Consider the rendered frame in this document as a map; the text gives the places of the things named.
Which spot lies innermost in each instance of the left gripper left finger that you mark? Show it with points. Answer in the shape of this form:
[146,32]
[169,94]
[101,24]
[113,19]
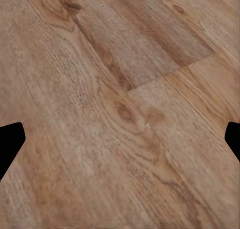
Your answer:
[12,138]

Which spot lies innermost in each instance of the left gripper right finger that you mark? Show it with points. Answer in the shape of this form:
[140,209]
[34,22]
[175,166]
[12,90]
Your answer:
[232,137]

